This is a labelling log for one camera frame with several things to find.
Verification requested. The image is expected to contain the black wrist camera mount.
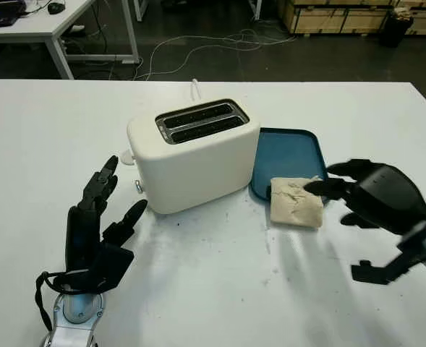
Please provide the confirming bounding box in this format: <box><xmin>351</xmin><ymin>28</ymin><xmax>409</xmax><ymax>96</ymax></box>
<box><xmin>49</xmin><ymin>242</ymin><xmax>135</xmax><ymax>293</ymax></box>
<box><xmin>350</xmin><ymin>207</ymin><xmax>426</xmax><ymax>286</ymax></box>

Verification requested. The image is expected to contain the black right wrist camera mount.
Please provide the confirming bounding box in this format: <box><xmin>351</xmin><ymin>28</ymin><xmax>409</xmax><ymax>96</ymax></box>
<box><xmin>350</xmin><ymin>207</ymin><xmax>426</xmax><ymax>286</ymax></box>

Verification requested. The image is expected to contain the white office desk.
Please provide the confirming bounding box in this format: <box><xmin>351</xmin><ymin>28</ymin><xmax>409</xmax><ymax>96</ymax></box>
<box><xmin>0</xmin><ymin>0</ymin><xmax>141</xmax><ymax>80</ymax></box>

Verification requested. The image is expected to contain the black waste bin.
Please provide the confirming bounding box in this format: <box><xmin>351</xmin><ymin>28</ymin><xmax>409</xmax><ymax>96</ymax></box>
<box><xmin>378</xmin><ymin>9</ymin><xmax>414</xmax><ymax>48</ymax></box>

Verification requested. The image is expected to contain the large wooden crate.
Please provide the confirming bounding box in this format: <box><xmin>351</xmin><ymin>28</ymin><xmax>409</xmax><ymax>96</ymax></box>
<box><xmin>276</xmin><ymin>0</ymin><xmax>393</xmax><ymax>37</ymax></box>

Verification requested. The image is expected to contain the blue plastic tray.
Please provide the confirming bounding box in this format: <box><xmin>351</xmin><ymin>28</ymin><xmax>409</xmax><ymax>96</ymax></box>
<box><xmin>248</xmin><ymin>127</ymin><xmax>328</xmax><ymax>202</ymax></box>

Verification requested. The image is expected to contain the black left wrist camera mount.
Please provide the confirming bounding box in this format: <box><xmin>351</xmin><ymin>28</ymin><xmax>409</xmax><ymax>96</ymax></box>
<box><xmin>49</xmin><ymin>242</ymin><xmax>135</xmax><ymax>293</ymax></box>

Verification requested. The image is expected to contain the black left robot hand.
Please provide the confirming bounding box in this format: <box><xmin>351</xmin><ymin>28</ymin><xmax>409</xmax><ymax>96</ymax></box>
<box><xmin>66</xmin><ymin>155</ymin><xmax>148</xmax><ymax>272</ymax></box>

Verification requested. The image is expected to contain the cream white two-slot toaster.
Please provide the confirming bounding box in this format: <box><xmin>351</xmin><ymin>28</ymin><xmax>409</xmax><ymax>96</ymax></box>
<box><xmin>127</xmin><ymin>98</ymin><xmax>262</xmax><ymax>216</ymax></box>

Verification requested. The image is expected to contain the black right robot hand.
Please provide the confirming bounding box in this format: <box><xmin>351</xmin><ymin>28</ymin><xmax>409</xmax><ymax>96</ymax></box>
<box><xmin>302</xmin><ymin>158</ymin><xmax>426</xmax><ymax>236</ymax></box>

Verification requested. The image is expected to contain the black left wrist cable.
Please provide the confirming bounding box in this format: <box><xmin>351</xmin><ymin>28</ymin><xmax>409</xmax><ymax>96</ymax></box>
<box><xmin>35</xmin><ymin>270</ymin><xmax>67</xmax><ymax>330</ymax></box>

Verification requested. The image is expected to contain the white cable on floor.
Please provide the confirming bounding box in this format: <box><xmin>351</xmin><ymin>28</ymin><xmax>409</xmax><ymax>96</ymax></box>
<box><xmin>135</xmin><ymin>27</ymin><xmax>297</xmax><ymax>81</ymax></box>

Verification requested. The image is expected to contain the slice of white bread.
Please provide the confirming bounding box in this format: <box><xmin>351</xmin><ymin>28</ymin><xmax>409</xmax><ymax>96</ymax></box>
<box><xmin>269</xmin><ymin>176</ymin><xmax>324</xmax><ymax>229</ymax></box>

